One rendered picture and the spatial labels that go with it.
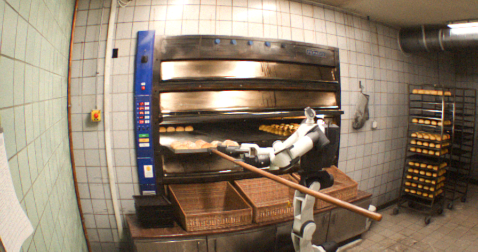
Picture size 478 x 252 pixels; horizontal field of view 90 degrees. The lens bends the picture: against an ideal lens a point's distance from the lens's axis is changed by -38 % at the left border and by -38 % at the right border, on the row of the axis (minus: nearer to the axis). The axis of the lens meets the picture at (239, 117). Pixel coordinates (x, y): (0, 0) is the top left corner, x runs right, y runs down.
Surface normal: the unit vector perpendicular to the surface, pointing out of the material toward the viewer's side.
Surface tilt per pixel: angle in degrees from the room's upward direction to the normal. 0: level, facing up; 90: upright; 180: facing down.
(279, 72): 70
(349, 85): 90
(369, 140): 90
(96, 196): 90
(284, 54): 90
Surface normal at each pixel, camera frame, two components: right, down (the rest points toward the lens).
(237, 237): 0.40, 0.09
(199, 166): 0.38, -0.26
